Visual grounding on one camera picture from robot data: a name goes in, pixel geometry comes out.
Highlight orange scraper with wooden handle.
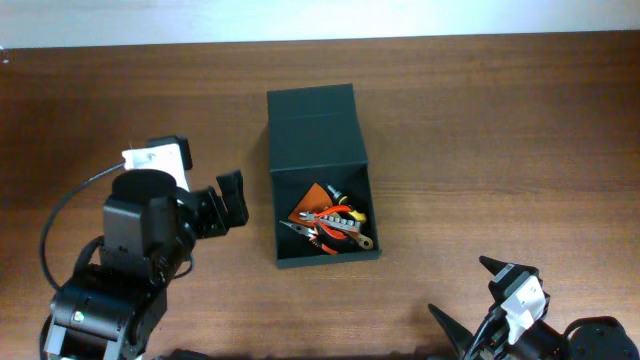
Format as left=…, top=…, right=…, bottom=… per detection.
left=282, top=183, right=374, bottom=254

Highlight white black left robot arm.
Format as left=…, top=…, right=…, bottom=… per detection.
left=39, top=169, right=249, bottom=359

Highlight orange socket rail holder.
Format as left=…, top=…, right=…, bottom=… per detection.
left=318, top=215, right=362, bottom=233

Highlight small orange cutting pliers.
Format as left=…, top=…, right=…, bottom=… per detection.
left=299, top=205, right=361, bottom=240

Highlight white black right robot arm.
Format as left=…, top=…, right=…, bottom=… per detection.
left=428, top=256, right=639, bottom=360

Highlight black box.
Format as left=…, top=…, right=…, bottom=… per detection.
left=267, top=84, right=381, bottom=269

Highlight yellow black stubby screwdriver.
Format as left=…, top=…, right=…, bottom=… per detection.
left=326, top=184, right=367, bottom=224

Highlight orange black long-nose pliers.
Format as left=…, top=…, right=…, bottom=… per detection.
left=280, top=220, right=354, bottom=255

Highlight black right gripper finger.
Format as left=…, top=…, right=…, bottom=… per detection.
left=479, top=256, right=509, bottom=276
left=428, top=304, right=473, bottom=358

